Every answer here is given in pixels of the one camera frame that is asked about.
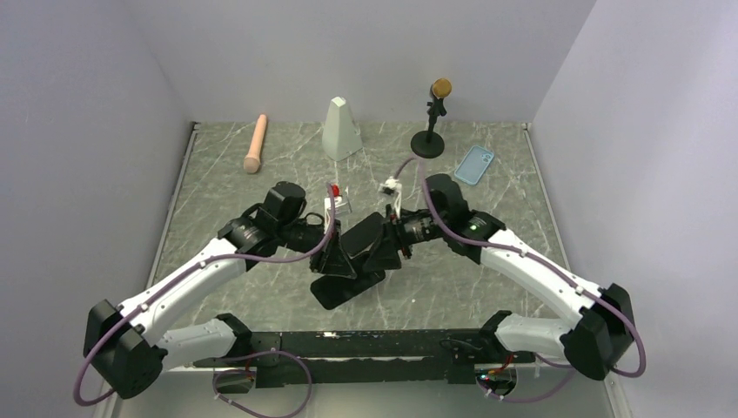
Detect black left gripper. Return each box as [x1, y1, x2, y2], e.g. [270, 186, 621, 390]
[277, 216, 357, 278]

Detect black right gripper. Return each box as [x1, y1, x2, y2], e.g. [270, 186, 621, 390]
[363, 204, 449, 272]

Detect black smartphone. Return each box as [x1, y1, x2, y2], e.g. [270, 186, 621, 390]
[341, 212, 384, 259]
[310, 271, 386, 310]

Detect light blue phone case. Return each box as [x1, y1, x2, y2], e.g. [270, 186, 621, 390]
[454, 145, 494, 185]

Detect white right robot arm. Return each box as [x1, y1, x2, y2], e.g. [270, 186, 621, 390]
[365, 174, 647, 381]

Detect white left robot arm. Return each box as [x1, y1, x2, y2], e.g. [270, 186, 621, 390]
[83, 181, 350, 399]

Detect black microphone stand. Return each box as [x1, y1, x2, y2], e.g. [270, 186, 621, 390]
[410, 93, 447, 159]

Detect white cone-shaped metronome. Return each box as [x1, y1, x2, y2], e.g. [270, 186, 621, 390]
[322, 97, 363, 162]

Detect pink toy microphone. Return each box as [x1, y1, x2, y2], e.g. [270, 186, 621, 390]
[243, 114, 268, 174]

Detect brown microphone head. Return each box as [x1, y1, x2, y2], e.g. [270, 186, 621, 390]
[431, 78, 453, 99]

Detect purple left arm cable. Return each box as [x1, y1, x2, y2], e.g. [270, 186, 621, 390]
[72, 183, 339, 418]

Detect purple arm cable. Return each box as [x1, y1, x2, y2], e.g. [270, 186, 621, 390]
[72, 183, 339, 418]
[392, 157, 648, 405]

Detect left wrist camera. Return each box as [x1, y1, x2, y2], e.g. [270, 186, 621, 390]
[324, 183, 352, 232]

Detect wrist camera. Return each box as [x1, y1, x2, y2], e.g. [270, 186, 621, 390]
[324, 183, 352, 232]
[379, 177, 403, 218]

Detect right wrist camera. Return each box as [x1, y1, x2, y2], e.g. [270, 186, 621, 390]
[379, 177, 403, 218]

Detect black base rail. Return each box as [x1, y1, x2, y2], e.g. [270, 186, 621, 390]
[195, 328, 534, 388]

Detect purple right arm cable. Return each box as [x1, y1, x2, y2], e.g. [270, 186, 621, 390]
[392, 157, 648, 405]

